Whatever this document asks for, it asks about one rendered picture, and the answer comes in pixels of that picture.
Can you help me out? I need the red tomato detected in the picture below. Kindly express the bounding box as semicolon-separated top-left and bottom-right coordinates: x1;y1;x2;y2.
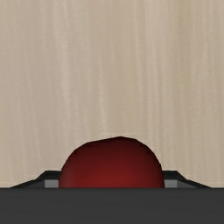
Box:
58;136;166;189

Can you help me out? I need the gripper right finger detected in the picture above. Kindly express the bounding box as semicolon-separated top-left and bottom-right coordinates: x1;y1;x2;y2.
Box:
162;170;212;189

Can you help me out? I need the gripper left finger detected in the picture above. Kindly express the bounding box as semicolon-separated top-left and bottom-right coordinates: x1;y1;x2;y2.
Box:
10;170;63;189

